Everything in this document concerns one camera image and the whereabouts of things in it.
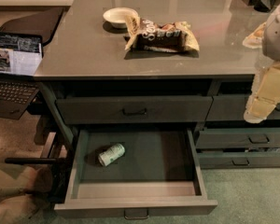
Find grey top right drawer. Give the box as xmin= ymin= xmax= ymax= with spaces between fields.
xmin=206 ymin=94 xmax=280 ymax=121

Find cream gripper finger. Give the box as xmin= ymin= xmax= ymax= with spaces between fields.
xmin=244 ymin=97 xmax=275 ymax=123

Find dark office chair back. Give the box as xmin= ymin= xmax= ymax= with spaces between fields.
xmin=0 ymin=7 xmax=63 ymax=46

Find person's beige trouser legs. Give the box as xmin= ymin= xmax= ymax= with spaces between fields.
xmin=0 ymin=163 xmax=53 ymax=224

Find white ceramic bowl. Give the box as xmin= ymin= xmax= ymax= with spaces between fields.
xmin=103 ymin=7 xmax=138 ymax=29

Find grey top left drawer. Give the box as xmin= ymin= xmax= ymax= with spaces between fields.
xmin=56 ymin=95 xmax=213 ymax=124

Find black chair armrest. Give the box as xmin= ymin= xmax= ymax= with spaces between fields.
xmin=5 ymin=158 xmax=66 ymax=165

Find green white 7up can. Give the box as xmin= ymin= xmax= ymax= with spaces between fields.
xmin=98 ymin=143 xmax=125 ymax=166

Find black laptop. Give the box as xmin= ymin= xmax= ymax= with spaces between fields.
xmin=0 ymin=32 xmax=43 ymax=119

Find open grey middle drawer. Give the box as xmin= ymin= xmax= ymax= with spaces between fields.
xmin=55 ymin=129 xmax=217 ymax=219

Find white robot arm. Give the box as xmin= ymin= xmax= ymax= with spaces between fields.
xmin=244 ymin=4 xmax=280 ymax=123

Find brown yellow chip bag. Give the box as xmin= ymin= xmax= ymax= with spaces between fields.
xmin=125 ymin=16 xmax=200 ymax=53

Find grey middle right drawer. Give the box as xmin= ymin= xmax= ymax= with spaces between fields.
xmin=196 ymin=128 xmax=280 ymax=149

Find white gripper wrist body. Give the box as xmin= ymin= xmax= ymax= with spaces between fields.
xmin=251 ymin=62 xmax=280 ymax=110

